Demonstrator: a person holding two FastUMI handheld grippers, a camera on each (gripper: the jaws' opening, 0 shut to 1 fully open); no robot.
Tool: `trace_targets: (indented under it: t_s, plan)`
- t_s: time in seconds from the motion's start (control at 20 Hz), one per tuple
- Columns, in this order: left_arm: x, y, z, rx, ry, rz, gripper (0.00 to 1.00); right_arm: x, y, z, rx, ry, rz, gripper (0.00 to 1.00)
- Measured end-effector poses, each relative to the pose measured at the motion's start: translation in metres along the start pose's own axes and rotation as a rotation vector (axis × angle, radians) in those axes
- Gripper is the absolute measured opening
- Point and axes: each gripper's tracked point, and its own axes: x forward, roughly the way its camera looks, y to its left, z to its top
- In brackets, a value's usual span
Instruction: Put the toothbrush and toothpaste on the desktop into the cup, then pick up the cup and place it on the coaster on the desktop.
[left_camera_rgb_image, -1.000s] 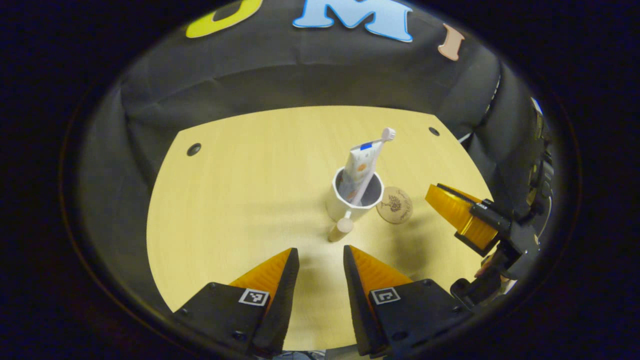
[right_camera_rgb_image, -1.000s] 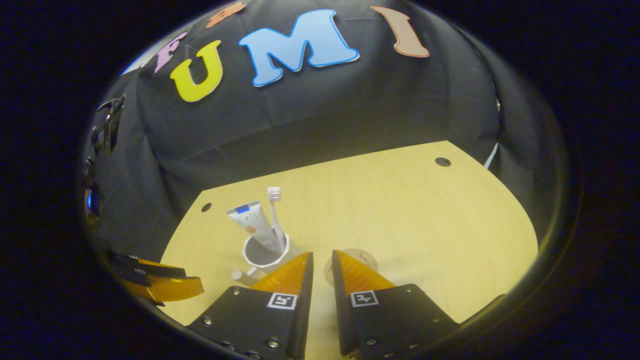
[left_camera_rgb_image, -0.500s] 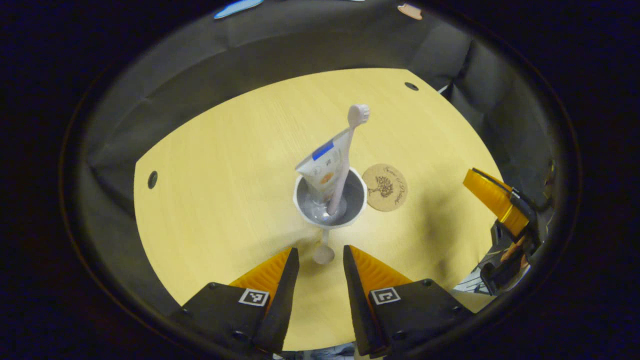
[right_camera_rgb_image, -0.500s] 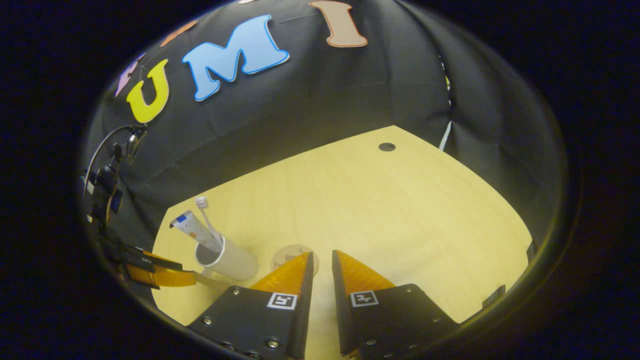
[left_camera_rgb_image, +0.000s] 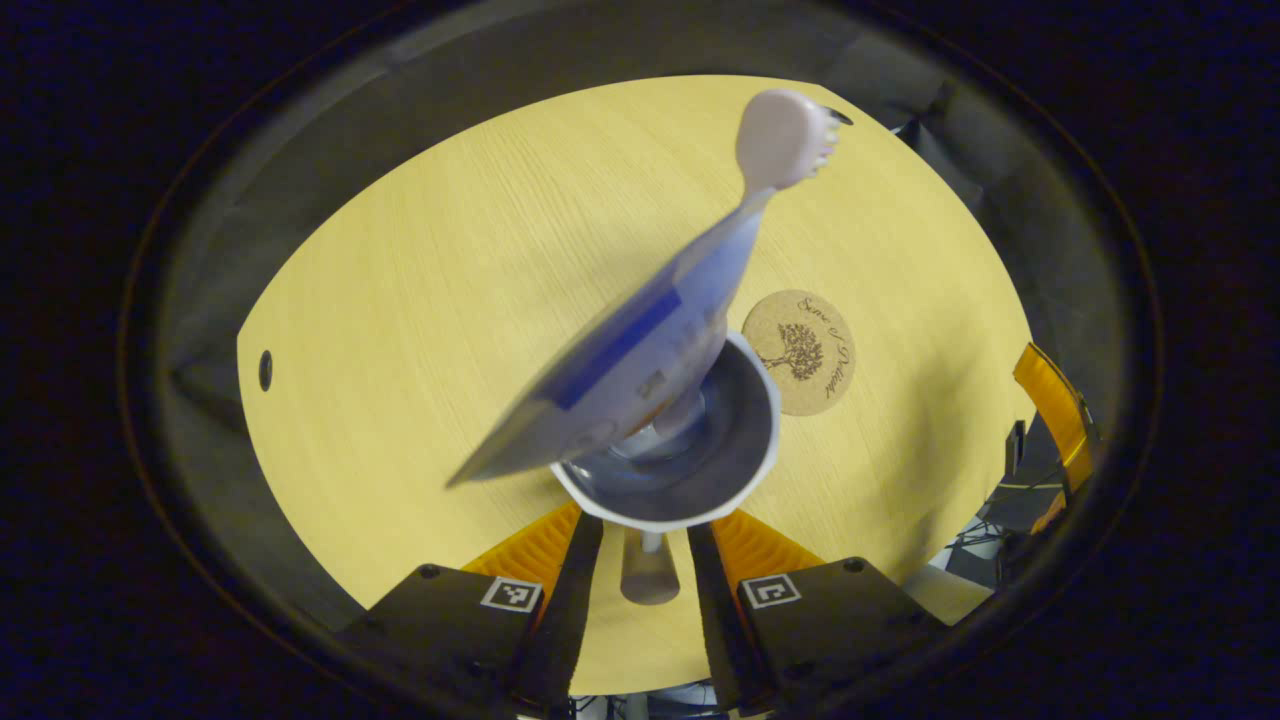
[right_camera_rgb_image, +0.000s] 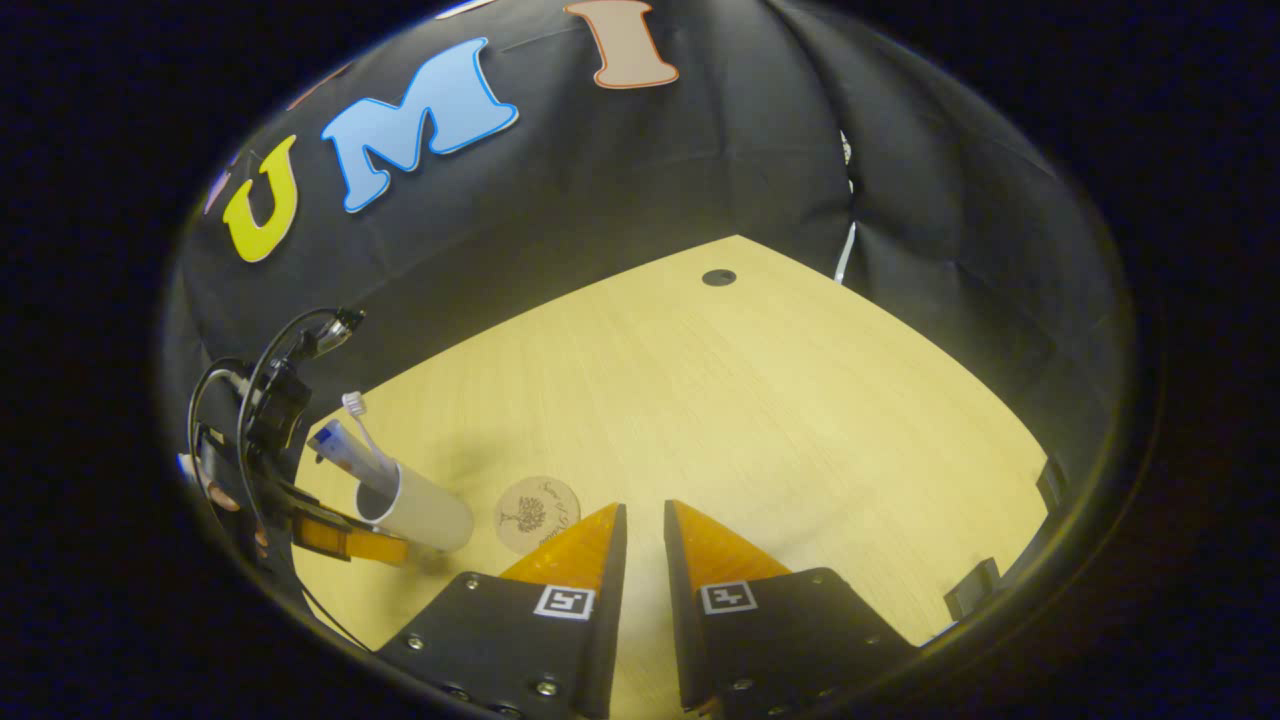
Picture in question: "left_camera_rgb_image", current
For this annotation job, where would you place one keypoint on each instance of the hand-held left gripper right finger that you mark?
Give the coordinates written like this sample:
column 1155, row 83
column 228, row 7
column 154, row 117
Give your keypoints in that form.
column 715, row 620

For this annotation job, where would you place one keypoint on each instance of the wooden desktop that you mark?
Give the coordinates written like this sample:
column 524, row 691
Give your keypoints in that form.
column 400, row 350

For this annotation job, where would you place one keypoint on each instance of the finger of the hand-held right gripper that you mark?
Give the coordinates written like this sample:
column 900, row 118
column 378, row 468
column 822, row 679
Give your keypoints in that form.
column 1055, row 410

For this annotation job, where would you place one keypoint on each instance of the white toothpaste tube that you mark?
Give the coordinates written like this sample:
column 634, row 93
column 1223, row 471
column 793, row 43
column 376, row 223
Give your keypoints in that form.
column 640, row 350

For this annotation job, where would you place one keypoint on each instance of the black backdrop cloth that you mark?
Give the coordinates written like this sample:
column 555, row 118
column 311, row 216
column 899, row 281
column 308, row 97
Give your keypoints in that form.
column 500, row 50

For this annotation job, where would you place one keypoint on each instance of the white cup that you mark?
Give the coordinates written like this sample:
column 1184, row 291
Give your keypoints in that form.
column 725, row 450

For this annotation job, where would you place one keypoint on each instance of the round cork coaster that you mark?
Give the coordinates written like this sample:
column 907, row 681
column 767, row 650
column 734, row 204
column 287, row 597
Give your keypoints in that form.
column 812, row 350

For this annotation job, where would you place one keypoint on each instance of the black round desk grommet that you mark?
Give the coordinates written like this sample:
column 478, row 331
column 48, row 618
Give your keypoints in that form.
column 265, row 370
column 842, row 116

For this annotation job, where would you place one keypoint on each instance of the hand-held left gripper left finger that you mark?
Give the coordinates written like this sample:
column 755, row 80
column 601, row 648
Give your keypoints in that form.
column 575, row 620

